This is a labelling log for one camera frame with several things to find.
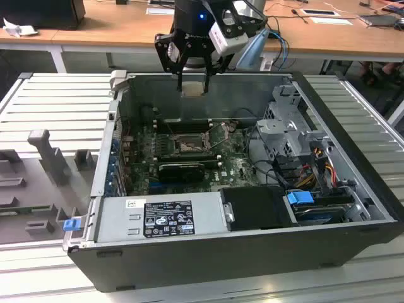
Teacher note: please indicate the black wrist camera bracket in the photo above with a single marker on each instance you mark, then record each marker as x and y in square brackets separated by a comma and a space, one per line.
[243, 26]

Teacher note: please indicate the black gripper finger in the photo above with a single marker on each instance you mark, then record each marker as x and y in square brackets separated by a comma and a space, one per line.
[217, 66]
[161, 47]

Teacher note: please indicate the green RAM stick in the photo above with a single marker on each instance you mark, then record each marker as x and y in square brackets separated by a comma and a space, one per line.
[25, 210]

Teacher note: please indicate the grey parts rack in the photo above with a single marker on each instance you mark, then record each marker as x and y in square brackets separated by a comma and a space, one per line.
[31, 189]

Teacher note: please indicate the silver metal drive cage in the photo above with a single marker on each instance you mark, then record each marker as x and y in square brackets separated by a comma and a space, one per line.
[277, 129]

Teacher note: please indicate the white framed tablet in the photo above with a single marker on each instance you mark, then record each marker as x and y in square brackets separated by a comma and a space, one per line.
[318, 12]

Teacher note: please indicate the silver power supply unit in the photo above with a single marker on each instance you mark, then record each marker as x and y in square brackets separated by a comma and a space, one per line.
[113, 221]

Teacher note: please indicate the black plastic shroud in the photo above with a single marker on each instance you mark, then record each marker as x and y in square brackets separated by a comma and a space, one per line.
[255, 208]

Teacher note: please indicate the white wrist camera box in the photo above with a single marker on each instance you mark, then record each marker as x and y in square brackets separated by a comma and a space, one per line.
[228, 39]

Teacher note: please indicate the black desktop device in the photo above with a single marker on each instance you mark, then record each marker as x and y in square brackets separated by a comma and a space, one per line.
[41, 12]

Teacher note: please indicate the hard disk in blue carrier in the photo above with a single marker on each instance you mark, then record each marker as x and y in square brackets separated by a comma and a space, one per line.
[300, 199]

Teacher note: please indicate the CPU socket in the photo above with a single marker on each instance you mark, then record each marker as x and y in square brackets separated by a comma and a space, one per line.
[186, 146]

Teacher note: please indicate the blue plastic latch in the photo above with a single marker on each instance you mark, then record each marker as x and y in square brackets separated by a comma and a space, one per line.
[72, 226]

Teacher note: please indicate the silver topped CPU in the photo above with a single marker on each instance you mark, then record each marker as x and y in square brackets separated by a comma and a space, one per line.
[193, 89]

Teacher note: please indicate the black open PC case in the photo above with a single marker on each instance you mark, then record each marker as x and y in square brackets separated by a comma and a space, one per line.
[221, 268]

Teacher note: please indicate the dark notebook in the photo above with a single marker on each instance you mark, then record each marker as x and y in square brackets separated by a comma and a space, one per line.
[378, 20]

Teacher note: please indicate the wooden desk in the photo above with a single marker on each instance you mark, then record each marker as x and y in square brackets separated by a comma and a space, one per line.
[110, 28]

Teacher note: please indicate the black graphics card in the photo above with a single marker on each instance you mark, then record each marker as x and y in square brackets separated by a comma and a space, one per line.
[180, 172]

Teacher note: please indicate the green motherboard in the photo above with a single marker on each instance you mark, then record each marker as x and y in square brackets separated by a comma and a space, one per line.
[233, 158]

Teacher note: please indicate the white paper sheet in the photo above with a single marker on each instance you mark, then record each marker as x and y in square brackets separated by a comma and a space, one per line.
[331, 21]
[158, 11]

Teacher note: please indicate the person's feet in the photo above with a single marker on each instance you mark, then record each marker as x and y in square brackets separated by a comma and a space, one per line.
[369, 74]

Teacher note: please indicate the crumpled white paper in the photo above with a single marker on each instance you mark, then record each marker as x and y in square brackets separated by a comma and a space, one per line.
[19, 29]

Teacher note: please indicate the pale blue teach pendant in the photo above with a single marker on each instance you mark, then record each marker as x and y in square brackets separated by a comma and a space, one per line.
[252, 50]

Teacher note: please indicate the black RAM slot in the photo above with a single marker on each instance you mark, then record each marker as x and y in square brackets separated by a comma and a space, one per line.
[189, 156]
[210, 163]
[189, 129]

